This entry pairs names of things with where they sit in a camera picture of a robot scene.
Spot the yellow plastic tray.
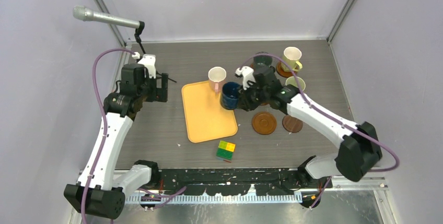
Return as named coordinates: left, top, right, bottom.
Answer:
left=181, top=81, right=238, bottom=143

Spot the colourful toy brick block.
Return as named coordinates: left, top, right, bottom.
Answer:
left=216, top=140, right=236, bottom=162

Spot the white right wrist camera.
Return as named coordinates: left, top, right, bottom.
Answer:
left=235, top=66, right=256, bottom=90

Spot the pink faceted mug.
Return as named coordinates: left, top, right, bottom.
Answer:
left=208, top=66, right=227, bottom=93

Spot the dark walnut wooden coaster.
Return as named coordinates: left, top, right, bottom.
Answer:
left=282, top=115, right=304, bottom=133

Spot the dark grey green mug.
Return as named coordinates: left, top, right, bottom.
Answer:
left=251, top=52, right=273, bottom=68

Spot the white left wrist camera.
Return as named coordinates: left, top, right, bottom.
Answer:
left=131, top=52, right=157, bottom=78

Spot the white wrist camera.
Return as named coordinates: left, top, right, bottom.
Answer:
left=235, top=66, right=256, bottom=90
left=131, top=52, right=157, bottom=78

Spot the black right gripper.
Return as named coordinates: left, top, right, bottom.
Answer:
left=237, top=81, right=269, bottom=112

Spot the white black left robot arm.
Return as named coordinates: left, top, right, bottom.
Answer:
left=64, top=64, right=168, bottom=220

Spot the light green mug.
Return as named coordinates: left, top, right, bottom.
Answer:
left=285, top=76, right=306, bottom=91

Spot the black microphone tripod stand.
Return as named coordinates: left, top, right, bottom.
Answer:
left=134, top=21, right=160, bottom=79

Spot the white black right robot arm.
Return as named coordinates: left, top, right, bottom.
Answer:
left=235, top=66, right=382, bottom=188

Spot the brown wooden coaster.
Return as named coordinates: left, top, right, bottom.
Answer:
left=251, top=112, right=277, bottom=135
left=276, top=62, right=300, bottom=78

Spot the dark blue mug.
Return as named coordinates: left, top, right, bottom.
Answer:
left=220, top=81, right=241, bottom=110

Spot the silver microphone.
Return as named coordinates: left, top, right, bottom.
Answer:
left=73, top=6, right=142, bottom=29

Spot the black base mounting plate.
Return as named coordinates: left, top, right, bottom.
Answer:
left=141, top=168, right=328, bottom=196

